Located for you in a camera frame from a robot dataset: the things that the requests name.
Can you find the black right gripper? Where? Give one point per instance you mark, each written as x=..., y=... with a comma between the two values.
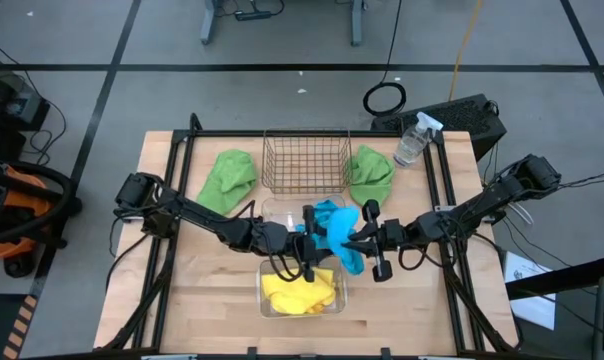
x=397, y=234

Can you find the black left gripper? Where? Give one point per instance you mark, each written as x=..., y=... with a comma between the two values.
x=279, y=240

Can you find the blue microfiber towel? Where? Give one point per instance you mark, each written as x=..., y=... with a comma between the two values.
x=347, y=235
x=324, y=212

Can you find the yellow microfiber towel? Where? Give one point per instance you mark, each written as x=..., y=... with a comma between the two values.
x=287, y=295
x=324, y=280

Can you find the clear plastic bin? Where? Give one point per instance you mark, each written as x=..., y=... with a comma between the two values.
x=277, y=210
x=267, y=305

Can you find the green microfiber towel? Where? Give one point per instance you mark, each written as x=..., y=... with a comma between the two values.
x=229, y=180
x=372, y=175

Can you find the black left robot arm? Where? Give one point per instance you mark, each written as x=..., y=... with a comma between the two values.
x=197, y=215

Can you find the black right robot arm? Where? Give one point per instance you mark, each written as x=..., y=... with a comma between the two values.
x=482, y=205

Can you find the clear spray bottle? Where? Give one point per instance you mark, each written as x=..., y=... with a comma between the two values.
x=412, y=142

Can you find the black computer case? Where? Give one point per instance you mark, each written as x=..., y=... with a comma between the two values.
x=462, y=120

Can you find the white paper sheet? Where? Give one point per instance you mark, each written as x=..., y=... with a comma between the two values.
x=529, y=290

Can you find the grey desk leg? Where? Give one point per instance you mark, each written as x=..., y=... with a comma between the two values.
x=357, y=22
x=208, y=22

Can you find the black power strip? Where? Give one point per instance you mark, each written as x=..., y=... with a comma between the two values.
x=253, y=15

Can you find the orange black vacuum cleaner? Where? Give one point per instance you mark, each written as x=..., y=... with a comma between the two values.
x=12, y=215

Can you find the black equipment stack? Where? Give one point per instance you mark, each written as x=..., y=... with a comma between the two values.
x=7, y=110

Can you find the black metal table frame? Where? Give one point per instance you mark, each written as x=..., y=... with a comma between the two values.
x=179, y=165

